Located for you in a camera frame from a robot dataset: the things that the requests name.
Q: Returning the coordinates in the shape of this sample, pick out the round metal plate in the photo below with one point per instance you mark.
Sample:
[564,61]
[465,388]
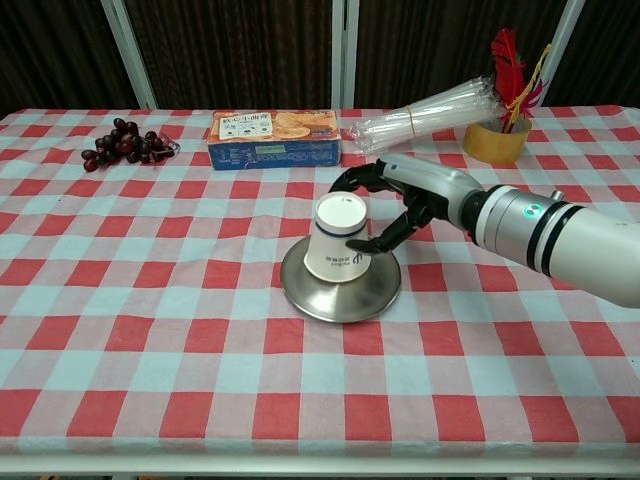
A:
[345,295]

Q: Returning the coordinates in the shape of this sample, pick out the yellow pink feather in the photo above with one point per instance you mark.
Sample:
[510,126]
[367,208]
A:
[530,90]

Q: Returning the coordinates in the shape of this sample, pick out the white folding screen frame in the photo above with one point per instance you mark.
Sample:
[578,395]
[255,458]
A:
[345,50]

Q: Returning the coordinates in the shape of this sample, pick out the blue orange biscuit box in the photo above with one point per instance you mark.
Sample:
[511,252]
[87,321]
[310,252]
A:
[275,140]

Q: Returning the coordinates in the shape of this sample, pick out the white paper cup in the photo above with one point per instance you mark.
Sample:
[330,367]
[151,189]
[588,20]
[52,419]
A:
[337,240]

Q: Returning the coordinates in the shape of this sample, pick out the dark red grape bunch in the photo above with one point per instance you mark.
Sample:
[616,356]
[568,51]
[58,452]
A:
[125,145]

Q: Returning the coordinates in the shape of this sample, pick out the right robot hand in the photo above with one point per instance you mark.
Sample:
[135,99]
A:
[425,185]

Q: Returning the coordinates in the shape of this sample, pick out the red white checkered tablecloth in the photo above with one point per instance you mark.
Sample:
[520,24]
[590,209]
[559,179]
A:
[200,350]

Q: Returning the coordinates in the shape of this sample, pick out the bundle of clear straws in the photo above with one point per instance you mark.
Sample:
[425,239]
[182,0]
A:
[425,122]

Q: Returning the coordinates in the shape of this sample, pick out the red feather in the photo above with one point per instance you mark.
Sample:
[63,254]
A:
[507,70]

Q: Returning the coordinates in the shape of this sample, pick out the yellow tape roll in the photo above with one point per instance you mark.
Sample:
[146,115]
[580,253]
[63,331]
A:
[492,142]

